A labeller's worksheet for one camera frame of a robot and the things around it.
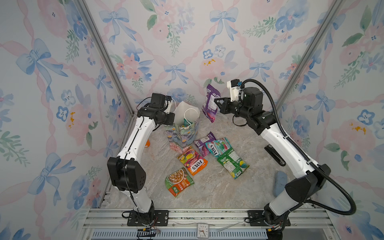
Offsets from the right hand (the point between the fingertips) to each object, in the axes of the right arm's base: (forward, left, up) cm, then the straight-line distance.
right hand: (215, 99), depth 71 cm
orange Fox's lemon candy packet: (-14, +11, -37) cm, 41 cm away
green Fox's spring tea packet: (-15, -13, -37) cm, 42 cm away
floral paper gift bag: (-7, +17, -19) cm, 26 cm away
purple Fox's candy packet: (-1, +2, -4) cm, 5 cm away
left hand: (+2, +23, -14) cm, 27 cm away
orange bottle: (-2, +41, -36) cm, 55 cm away
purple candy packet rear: (-1, +6, -36) cm, 37 cm away
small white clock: (-49, +5, -37) cm, 62 cm away
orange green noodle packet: (-25, +19, -39) cm, 50 cm away
